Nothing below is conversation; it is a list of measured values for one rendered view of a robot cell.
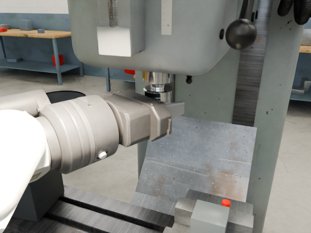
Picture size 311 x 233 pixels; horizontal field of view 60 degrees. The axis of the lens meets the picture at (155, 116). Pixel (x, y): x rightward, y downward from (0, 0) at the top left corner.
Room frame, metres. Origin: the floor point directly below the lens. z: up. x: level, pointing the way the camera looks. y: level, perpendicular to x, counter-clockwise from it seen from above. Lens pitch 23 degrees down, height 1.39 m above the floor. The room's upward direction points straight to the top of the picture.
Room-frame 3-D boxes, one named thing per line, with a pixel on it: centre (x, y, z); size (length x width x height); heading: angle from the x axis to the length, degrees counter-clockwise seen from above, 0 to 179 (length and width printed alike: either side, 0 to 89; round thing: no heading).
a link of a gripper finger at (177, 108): (0.39, -0.02, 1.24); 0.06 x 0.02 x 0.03; 133
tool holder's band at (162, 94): (0.41, 0.00, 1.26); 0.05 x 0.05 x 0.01
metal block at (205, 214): (0.37, -0.10, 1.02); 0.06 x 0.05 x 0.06; 69
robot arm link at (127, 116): (0.35, 0.06, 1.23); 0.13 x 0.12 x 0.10; 43
